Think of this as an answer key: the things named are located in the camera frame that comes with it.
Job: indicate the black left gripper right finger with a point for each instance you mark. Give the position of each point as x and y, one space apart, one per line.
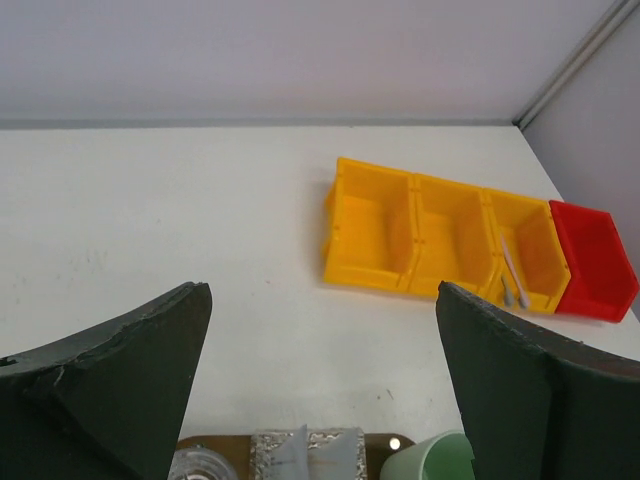
535 404

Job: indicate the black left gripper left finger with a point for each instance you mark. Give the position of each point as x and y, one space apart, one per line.
107 402

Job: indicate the green plastic cup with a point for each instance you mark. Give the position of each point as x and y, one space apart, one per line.
448 455

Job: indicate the clear glass tumbler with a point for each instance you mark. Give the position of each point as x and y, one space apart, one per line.
200 463

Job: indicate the grey toothbrush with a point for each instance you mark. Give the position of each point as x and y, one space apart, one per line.
508 296

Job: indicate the pink toothbrush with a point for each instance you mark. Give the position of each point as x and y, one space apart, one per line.
524 300

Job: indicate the clear glass holder block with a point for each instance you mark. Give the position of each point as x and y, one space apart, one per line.
265 441

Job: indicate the white toothpaste tube black cap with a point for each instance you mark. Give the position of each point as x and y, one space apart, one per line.
290 460

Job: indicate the wooden oval tray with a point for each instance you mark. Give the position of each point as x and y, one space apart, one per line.
236 449

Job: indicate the red plastic bin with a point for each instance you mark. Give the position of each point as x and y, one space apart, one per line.
603 284

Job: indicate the yellow bin middle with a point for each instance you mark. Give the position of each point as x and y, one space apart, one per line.
455 239

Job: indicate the yellow bin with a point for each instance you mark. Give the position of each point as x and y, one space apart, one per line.
531 235
455 239
372 239

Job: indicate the yellow bin right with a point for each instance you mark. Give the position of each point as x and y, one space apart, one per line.
531 235

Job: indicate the yellow bin left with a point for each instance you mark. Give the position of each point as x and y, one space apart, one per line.
372 239

